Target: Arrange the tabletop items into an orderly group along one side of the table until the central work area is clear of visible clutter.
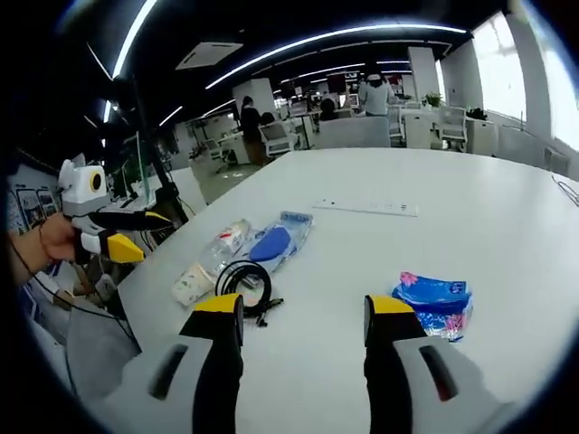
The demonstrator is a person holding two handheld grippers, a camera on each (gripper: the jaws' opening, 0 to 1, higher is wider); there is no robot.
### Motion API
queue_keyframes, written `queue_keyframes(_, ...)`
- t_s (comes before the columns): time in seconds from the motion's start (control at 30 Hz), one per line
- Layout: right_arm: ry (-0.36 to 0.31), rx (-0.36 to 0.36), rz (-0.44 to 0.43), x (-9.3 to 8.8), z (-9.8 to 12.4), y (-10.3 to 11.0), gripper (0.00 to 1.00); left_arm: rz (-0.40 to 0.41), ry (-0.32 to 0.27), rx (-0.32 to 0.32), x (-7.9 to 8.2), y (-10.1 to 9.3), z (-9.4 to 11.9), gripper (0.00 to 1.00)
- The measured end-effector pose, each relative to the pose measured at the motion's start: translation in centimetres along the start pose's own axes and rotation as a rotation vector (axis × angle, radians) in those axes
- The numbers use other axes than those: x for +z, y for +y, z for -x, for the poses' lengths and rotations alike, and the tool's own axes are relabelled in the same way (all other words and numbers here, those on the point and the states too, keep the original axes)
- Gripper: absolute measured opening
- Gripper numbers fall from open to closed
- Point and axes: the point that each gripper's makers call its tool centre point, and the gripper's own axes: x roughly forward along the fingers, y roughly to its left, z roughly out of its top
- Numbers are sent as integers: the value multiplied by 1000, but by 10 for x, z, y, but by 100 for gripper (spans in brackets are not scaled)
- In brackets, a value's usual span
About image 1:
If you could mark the white table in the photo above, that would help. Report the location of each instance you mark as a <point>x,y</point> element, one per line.
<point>452,253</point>

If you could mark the potted plant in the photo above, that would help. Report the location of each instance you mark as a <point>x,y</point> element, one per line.
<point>433,99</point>

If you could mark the blue tissue pack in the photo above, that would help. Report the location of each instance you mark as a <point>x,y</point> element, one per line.
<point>434,298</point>

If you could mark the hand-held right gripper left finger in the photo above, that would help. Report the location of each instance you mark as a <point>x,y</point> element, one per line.
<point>221,343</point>

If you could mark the white paper cup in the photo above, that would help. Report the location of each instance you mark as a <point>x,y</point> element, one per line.
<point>192,285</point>

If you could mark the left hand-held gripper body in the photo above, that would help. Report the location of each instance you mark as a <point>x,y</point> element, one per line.
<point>81,185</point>

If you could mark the white office chair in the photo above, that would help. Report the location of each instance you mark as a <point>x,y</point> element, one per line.
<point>453,119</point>
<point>278,138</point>

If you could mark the grey chair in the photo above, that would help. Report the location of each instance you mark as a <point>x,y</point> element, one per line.
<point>99,357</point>
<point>353,133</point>

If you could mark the white built-in power strip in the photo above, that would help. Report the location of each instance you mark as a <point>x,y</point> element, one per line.
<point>362,207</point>

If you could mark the long ceiling light strip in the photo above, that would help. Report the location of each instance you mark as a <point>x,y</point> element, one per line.
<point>135,31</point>
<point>407,27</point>

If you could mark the black tripod pole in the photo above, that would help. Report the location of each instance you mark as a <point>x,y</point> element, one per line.
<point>150,144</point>

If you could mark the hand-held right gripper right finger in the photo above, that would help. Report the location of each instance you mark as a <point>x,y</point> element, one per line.
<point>389,348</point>

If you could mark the clear plastic water bottle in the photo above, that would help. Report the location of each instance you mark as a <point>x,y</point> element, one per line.
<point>226,246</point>

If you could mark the clear bag with blue disc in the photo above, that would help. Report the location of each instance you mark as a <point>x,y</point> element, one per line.
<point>271,242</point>

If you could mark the person's left hand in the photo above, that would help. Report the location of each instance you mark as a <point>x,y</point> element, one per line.
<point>59,239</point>

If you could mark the ceiling air vent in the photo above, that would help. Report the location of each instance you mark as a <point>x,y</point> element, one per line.
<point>208,55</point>

